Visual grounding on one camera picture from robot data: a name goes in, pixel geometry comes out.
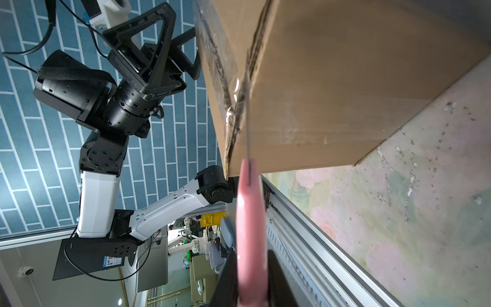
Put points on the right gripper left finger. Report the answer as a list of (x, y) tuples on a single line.
[(226, 293)]

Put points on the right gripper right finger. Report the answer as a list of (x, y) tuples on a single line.
[(279, 292)]

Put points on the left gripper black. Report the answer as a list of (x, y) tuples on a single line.
[(145, 73)]

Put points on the pink utility knife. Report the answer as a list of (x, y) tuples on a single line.
[(252, 260)]

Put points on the brown cardboard express box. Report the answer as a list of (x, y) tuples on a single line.
[(311, 84)]

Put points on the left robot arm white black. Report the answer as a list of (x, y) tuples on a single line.
[(89, 97)]

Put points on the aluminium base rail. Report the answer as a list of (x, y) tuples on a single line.
[(318, 272)]

